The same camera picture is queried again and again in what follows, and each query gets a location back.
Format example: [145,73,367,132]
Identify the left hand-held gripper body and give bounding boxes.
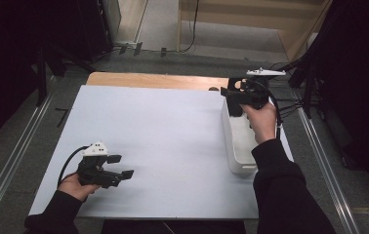
[76,140,124,189]

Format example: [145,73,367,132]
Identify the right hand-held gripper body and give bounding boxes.
[240,67,287,110]

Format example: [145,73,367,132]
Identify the white plastic bin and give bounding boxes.
[221,96,278,176]

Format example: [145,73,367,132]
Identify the person's left hand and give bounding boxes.
[58,174,102,203]

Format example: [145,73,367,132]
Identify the person's right hand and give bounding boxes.
[240,101,278,145]

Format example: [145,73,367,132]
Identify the black metal stand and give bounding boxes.
[35,42,97,107]
[269,57,318,120]

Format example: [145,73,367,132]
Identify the wooden table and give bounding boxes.
[85,71,230,93]

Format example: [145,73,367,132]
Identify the wooden shelf unit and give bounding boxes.
[177,0,334,62]

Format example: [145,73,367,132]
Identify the black curtain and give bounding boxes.
[313,0,369,204]
[0,0,47,154]

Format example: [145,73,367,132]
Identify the black cabinet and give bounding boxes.
[73,0,115,63]

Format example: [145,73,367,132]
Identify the grey cabinet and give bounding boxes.
[102,0,122,44]

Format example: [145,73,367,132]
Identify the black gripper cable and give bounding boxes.
[57,145,91,188]
[260,81,284,140]

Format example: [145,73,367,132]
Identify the black floor cables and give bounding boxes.
[268,61,306,120]

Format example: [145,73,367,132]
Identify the hanging black cable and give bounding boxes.
[177,0,201,55]

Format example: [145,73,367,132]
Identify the aluminium floor rail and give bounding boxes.
[298,106,360,234]
[0,94,58,230]

